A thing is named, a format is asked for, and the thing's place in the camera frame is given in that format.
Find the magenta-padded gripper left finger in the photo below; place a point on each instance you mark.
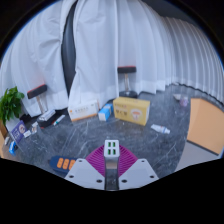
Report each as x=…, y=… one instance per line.
x=83, y=171

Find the green potted plant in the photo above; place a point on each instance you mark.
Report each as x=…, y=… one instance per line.
x=10, y=103

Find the small purple cup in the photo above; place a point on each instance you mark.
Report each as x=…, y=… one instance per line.
x=184, y=102

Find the white and orange carton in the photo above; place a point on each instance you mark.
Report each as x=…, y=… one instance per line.
x=83, y=111

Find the white tube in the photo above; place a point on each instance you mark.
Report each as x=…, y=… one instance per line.
x=160, y=129

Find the yellow carton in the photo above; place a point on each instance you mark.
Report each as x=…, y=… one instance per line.
x=130, y=111

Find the small white card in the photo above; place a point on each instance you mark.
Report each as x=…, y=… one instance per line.
x=27, y=134

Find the small clear box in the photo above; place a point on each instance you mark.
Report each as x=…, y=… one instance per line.
x=34, y=127

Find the white curtain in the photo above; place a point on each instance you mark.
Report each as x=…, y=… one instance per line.
x=133, y=36
x=33, y=56

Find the blue power strip orange sockets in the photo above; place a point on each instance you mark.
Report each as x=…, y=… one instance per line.
x=57, y=164

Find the white marker pen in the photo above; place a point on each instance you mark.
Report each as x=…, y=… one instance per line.
x=58, y=120

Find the flat white box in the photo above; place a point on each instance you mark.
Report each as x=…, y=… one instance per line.
x=46, y=115

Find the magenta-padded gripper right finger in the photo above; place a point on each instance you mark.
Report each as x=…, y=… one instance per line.
x=138, y=171

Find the small blue packet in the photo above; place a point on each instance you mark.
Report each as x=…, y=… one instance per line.
x=13, y=148

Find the small blue and white box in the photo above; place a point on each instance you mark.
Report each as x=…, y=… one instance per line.
x=105, y=112

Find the purple printed box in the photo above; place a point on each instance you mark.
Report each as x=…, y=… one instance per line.
x=18, y=131

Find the black stool with orange trim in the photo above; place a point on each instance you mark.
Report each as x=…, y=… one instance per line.
x=126, y=69
x=36, y=90

